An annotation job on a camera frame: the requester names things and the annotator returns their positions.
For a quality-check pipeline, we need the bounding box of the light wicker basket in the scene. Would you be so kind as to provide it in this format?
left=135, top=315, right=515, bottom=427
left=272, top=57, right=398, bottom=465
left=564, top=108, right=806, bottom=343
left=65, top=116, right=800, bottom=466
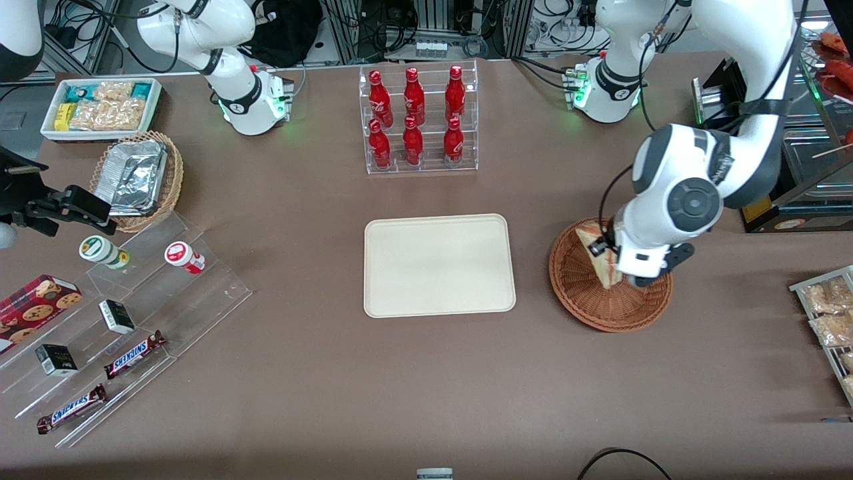
left=90, top=131, right=184, bottom=233

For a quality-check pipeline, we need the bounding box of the brown wicker basket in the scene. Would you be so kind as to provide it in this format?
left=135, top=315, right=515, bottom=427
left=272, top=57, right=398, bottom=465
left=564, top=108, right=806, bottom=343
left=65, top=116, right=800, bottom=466
left=548, top=217, right=674, bottom=333

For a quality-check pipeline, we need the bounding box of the white rectangular snack bin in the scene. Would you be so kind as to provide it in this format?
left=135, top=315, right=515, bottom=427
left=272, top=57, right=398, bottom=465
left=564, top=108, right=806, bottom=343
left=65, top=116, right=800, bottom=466
left=40, top=78, right=163, bottom=143

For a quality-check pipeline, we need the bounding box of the Snickers chocolate bar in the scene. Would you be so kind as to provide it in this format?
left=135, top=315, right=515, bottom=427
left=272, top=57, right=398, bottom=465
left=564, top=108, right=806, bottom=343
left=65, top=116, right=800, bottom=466
left=103, top=331, right=167, bottom=379
left=37, top=385, right=107, bottom=434

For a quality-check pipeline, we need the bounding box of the black floor cable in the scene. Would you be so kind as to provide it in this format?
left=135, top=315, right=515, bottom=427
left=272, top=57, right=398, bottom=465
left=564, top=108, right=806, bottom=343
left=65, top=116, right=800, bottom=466
left=576, top=448, right=674, bottom=480

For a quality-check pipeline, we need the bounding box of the clear acrylic bottle rack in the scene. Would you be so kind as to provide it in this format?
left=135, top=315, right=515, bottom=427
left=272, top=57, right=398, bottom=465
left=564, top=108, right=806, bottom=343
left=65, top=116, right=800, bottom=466
left=359, top=59, right=479, bottom=175

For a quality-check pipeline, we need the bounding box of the aluminium foil tray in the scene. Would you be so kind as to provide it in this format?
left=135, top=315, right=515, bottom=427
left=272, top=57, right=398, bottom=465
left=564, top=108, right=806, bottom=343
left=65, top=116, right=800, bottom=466
left=93, top=140, right=167, bottom=215

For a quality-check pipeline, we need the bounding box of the green sunflower small bottle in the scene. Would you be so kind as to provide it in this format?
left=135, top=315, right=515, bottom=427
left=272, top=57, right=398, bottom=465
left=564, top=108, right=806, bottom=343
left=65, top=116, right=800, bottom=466
left=79, top=235, right=131, bottom=271

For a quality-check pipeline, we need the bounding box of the white wire snack rack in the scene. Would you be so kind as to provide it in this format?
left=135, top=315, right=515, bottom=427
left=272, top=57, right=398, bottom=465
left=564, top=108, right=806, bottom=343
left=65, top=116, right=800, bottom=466
left=790, top=265, right=853, bottom=407

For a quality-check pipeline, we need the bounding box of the clear fried snack bag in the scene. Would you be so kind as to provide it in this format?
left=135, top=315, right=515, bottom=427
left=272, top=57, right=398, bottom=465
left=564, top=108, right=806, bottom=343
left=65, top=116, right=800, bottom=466
left=810, top=312, right=853, bottom=347
left=803, top=277, right=853, bottom=314

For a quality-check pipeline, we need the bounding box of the clear rice cracker bag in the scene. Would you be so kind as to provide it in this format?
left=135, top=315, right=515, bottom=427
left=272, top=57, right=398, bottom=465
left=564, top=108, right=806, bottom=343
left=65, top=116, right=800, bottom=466
left=93, top=81, right=134, bottom=102
left=70, top=99, right=146, bottom=131

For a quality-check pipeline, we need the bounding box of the black metal box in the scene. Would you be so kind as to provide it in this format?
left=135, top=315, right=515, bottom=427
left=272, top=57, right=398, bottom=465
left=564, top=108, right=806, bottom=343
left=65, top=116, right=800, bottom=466
left=692, top=59, right=748, bottom=127

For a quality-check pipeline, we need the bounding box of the clear acrylic tiered shelf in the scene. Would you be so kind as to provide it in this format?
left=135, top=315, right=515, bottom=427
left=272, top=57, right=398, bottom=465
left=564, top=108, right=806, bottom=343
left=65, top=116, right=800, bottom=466
left=73, top=212, right=253, bottom=374
left=0, top=280, right=177, bottom=449

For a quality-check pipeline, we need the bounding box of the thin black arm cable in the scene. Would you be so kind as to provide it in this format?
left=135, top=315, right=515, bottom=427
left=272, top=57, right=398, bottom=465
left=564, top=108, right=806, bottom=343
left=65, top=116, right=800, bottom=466
left=598, top=163, right=635, bottom=249

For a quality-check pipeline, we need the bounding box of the red sausage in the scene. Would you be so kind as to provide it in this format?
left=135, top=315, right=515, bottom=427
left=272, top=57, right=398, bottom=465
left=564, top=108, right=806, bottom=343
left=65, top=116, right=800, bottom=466
left=816, top=60, right=853, bottom=97
left=813, top=32, right=853, bottom=57

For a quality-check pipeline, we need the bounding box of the red chocolate chip cookie box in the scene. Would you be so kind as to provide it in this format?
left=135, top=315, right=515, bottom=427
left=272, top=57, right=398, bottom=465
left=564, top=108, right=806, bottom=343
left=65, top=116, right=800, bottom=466
left=0, top=275, right=83, bottom=354

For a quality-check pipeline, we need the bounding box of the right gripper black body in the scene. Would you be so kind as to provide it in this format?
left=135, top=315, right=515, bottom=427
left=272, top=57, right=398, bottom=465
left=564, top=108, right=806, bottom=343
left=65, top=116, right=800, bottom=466
left=0, top=148, right=47, bottom=229

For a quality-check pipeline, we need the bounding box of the cream plastic tray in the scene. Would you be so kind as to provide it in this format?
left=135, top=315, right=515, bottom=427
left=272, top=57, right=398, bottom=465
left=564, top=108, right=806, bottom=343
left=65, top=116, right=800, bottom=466
left=363, top=213, right=517, bottom=319

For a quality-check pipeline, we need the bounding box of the small black carton box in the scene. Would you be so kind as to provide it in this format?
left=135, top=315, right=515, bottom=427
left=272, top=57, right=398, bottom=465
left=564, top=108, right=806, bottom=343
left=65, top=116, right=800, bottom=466
left=35, top=345, right=78, bottom=376
left=99, top=300, right=135, bottom=334

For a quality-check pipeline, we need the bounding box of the glass food display case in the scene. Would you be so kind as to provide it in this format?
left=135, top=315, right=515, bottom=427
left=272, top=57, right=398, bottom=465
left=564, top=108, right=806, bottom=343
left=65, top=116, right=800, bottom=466
left=740, top=20, right=853, bottom=234

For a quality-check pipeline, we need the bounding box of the triangular sandwich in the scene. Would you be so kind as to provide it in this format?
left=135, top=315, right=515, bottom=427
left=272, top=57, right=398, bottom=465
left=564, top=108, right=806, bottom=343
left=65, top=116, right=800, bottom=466
left=576, top=223, right=624, bottom=289

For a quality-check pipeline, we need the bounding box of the red capped small bottle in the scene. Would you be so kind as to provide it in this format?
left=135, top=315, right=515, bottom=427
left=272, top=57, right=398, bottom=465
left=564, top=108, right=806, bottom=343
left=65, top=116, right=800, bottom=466
left=165, top=241, right=206, bottom=274

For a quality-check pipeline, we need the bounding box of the black bag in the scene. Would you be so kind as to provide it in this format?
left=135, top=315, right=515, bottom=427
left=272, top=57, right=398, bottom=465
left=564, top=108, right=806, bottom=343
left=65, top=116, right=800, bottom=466
left=250, top=0, right=324, bottom=67

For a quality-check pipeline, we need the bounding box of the red cola bottle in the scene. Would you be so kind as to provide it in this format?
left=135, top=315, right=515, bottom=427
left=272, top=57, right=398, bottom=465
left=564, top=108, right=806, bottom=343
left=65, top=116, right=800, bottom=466
left=444, top=65, right=466, bottom=123
left=369, top=69, right=394, bottom=127
left=402, top=115, right=425, bottom=166
left=443, top=117, right=465, bottom=166
left=369, top=119, right=392, bottom=169
left=403, top=67, right=426, bottom=126

